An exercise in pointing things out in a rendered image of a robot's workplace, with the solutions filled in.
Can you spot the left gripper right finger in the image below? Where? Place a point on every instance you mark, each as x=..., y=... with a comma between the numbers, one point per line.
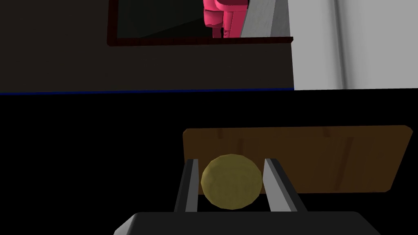
x=280, y=189

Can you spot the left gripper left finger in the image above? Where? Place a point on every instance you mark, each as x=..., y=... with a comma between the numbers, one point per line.
x=191, y=186

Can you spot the yellow round potato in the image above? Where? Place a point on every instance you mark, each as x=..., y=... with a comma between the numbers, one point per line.
x=231, y=181

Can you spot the brown wooden cutting board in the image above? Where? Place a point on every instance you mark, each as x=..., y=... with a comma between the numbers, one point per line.
x=326, y=160

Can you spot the dark framed window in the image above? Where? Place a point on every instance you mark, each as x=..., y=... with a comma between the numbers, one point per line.
x=183, y=23

